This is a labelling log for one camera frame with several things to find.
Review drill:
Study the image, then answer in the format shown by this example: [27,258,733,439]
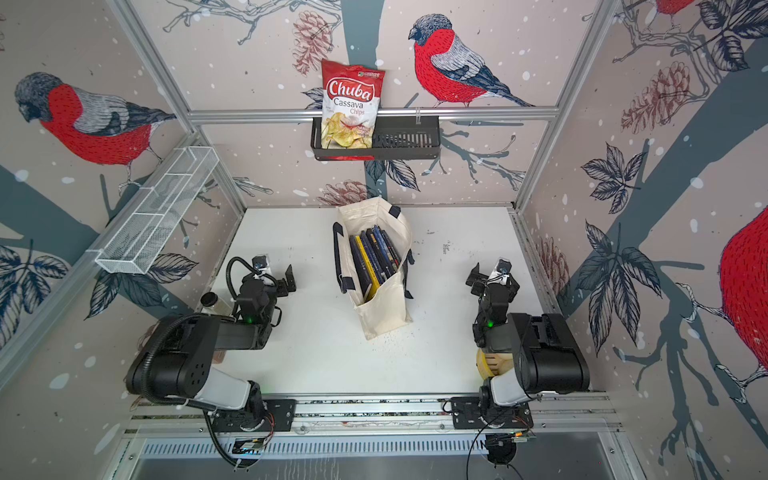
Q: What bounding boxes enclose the dark navy grid-cover book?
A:
[349,235,373,302]

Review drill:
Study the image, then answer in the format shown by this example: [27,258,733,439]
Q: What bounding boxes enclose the cream canvas tote bag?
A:
[332,197,414,340]

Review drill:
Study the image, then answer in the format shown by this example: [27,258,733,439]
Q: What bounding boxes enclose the yellow paperback book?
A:
[355,235,380,299]

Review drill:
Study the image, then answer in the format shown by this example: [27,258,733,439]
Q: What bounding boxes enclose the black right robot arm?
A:
[466,258,591,414]

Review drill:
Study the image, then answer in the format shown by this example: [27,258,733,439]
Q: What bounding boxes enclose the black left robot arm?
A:
[125,256,297,420]

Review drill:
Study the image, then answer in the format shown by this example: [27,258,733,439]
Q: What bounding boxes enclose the red Chuba cassava chips bag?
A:
[320,60,385,149]

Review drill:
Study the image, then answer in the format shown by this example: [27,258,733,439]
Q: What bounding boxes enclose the clear spice jar black lid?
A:
[200,291,233,316]

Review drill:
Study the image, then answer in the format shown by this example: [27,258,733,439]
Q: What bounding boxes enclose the blue Little Prince book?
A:
[373,225,398,274]

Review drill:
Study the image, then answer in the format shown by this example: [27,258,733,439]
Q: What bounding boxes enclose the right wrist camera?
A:
[487,258,512,285]

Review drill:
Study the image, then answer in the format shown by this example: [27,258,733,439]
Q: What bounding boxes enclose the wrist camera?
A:
[251,255,271,274]
[487,258,512,285]

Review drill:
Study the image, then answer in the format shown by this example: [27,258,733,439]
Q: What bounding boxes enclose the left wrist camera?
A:
[251,255,271,274]

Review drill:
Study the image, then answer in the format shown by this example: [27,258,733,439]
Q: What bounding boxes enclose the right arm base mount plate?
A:
[447,396,533,430]

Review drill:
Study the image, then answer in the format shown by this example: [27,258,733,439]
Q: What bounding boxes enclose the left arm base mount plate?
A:
[212,399,297,434]

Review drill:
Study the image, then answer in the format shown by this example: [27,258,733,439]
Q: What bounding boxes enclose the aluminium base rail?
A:
[119,392,623,438]

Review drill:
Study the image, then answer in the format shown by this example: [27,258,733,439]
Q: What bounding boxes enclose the black wall basket shelf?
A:
[310,116,441,161]

